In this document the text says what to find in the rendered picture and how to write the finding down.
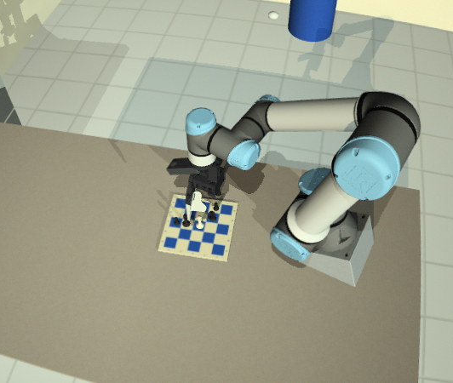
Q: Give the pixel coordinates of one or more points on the blue and cream chessboard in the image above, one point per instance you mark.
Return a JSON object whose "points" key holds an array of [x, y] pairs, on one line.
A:
{"points": [[211, 242]]}

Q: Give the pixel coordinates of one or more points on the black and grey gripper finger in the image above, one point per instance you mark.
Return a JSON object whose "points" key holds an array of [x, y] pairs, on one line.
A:
{"points": [[193, 201]]}

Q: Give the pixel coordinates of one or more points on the white chess piece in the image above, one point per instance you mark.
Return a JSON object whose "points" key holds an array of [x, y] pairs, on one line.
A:
{"points": [[200, 224]]}

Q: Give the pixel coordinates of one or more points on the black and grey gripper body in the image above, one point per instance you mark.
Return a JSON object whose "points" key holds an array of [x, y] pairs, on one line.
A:
{"points": [[212, 177]]}

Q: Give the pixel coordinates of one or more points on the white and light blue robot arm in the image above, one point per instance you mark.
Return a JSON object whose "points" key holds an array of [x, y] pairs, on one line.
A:
{"points": [[367, 166]]}

